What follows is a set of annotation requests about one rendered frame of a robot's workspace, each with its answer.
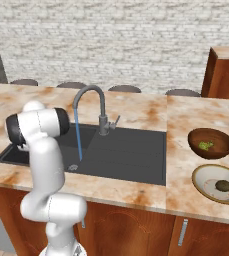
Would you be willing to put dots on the wooden cupboard door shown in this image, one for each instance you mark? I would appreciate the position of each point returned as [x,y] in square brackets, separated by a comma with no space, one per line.
[9,213]
[126,230]
[216,240]

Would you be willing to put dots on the green broccoli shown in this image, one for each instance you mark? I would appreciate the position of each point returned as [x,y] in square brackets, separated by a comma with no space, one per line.
[206,145]

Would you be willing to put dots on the tall wooden cabinet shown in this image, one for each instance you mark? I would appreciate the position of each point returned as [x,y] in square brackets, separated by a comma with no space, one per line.
[226,76]

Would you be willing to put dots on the grey sink faucet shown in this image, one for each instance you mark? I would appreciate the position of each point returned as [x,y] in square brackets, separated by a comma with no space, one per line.
[102,116]

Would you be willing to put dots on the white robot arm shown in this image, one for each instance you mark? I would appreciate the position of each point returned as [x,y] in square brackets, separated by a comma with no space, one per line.
[44,156]

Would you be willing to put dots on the dark grey sink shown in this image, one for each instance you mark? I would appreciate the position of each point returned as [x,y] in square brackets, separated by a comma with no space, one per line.
[126,153]

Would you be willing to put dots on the brown wooden bowl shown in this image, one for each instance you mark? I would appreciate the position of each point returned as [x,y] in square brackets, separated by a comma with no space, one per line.
[224,141]

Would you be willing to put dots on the grey stool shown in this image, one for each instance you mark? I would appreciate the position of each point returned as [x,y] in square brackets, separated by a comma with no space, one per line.
[124,88]
[24,82]
[71,85]
[183,92]

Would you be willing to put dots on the brown kiwi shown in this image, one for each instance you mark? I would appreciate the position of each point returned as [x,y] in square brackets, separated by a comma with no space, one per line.
[223,186]

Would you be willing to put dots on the blue water stream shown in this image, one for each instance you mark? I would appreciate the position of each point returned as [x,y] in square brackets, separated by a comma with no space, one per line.
[79,140]

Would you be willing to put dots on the white bowl with olive rim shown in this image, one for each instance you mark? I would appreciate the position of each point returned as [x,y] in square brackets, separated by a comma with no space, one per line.
[204,176]

